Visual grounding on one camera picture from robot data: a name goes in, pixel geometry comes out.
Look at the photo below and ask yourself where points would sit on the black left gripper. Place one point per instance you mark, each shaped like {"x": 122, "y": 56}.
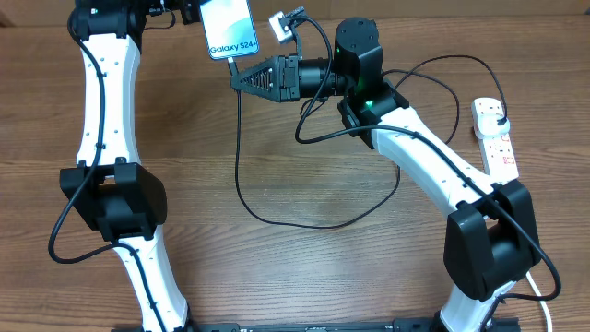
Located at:
{"x": 191, "y": 9}

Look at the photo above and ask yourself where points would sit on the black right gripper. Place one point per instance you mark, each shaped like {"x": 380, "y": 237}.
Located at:
{"x": 280, "y": 67}

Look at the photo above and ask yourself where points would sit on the white power strip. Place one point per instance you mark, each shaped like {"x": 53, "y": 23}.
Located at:
{"x": 497, "y": 152}

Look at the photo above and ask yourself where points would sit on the white charger plug adapter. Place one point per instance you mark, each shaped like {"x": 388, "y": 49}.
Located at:
{"x": 489, "y": 126}

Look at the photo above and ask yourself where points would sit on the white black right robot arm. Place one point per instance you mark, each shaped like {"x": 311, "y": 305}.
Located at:
{"x": 491, "y": 233}

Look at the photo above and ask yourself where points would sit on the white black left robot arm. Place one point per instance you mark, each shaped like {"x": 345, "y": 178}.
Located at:
{"x": 108, "y": 187}

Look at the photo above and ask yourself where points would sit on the Samsung Galaxy S24+ smartphone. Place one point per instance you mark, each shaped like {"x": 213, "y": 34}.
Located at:
{"x": 229, "y": 28}

